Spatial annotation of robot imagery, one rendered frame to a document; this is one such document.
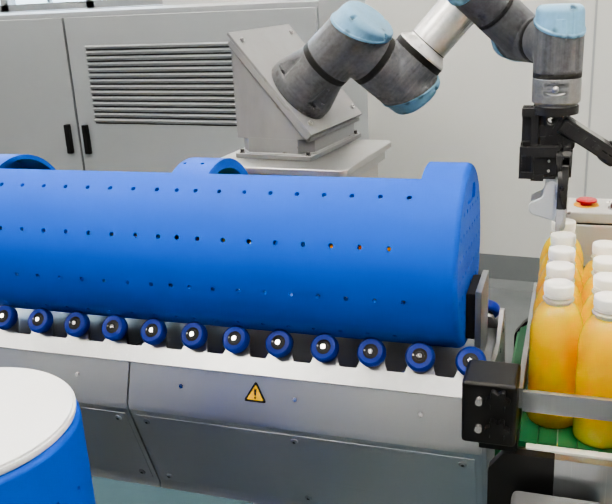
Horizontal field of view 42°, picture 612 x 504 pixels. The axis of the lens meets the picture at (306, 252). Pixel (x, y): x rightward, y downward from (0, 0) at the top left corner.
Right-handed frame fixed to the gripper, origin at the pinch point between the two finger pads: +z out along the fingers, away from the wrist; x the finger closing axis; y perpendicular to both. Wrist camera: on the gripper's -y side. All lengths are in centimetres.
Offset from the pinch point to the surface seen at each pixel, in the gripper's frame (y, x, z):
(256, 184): 45, 24, -11
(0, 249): 89, 31, -1
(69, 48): 192, -143, -20
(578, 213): -2.4, -7.8, 0.1
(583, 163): -4, -256, 47
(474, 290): 11.8, 19.2, 5.1
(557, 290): -0.4, 30.8, -0.4
